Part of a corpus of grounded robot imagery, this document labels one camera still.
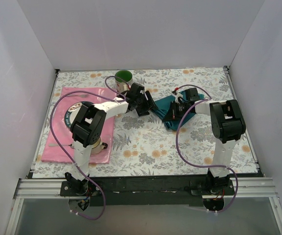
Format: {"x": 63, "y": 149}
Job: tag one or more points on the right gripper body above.
{"x": 174, "y": 111}

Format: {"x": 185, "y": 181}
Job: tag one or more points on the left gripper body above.
{"x": 144, "y": 103}

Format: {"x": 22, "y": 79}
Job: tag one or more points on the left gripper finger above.
{"x": 142, "y": 110}
{"x": 151, "y": 104}

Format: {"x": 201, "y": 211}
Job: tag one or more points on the teal cloth napkin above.
{"x": 164, "y": 112}

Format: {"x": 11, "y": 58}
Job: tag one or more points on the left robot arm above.
{"x": 87, "y": 126}

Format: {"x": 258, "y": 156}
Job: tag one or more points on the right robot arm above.
{"x": 227, "y": 124}

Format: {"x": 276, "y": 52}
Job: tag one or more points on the green inside floral mug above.
{"x": 123, "y": 80}

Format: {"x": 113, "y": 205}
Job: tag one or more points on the silver fork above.
{"x": 78, "y": 95}

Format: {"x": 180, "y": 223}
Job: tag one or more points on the cream enamel cup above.
{"x": 98, "y": 147}

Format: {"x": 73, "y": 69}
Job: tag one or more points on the white plate blue rim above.
{"x": 71, "y": 113}

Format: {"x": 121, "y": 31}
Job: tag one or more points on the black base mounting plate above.
{"x": 143, "y": 190}

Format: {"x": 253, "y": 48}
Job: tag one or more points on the pink placemat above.
{"x": 56, "y": 154}

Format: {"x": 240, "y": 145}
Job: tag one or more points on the silver spoon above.
{"x": 64, "y": 145}

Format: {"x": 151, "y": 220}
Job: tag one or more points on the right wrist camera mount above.
{"x": 178, "y": 96}

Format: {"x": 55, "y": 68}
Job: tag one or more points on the aluminium frame rail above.
{"x": 248, "y": 187}

